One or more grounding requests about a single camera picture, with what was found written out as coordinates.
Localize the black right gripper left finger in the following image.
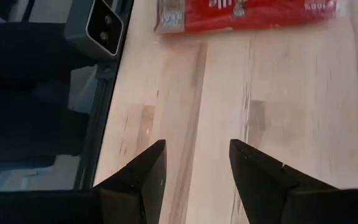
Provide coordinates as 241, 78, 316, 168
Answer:
94, 139, 167, 224

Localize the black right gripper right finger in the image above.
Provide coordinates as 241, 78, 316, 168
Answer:
229, 139, 338, 224

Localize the red snack packet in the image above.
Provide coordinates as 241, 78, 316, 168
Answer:
154, 0, 341, 35

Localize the person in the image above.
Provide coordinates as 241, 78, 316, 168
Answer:
0, 0, 99, 166

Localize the grey depth camera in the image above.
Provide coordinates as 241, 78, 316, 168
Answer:
64, 0, 124, 60

